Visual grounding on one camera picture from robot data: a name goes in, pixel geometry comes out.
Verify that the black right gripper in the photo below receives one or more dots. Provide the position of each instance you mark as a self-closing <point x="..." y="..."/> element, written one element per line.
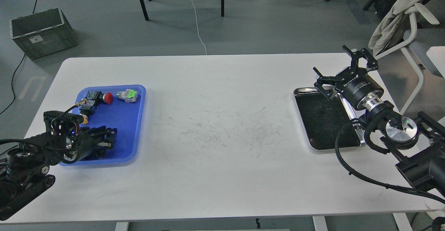
<point x="358" y="87"/>

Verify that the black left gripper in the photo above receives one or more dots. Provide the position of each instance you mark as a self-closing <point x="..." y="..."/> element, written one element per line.
<point x="88" y="147"/>

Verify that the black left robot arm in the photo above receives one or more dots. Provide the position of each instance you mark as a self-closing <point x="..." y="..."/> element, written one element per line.
<point x="25" y="169"/>

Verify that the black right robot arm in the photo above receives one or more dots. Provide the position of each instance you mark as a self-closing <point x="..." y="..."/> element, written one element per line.
<point x="417" y="144"/>

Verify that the blue plastic tray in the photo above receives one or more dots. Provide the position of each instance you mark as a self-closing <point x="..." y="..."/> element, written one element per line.
<point x="125" y="117"/>

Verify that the silver metal tray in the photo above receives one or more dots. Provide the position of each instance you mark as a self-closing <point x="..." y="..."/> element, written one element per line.
<point x="322" y="129"/>

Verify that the grey green connector module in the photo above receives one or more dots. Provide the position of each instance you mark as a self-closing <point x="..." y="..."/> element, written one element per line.
<point x="128" y="95"/>

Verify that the white office chair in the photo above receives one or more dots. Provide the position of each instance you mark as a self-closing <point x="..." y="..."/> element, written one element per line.
<point x="415" y="45"/>

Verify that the beige cloth on chair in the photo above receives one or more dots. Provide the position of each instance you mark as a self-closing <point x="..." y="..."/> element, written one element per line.
<point x="389" y="24"/>

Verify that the grey plastic crate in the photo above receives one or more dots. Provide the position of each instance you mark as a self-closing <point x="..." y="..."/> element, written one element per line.
<point x="43" y="33"/>

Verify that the yellow push button switch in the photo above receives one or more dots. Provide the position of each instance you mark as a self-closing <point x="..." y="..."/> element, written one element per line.
<point x="87" y="108"/>

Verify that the red push button switch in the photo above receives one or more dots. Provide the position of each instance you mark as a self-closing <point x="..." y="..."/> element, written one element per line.
<point x="97" y="97"/>

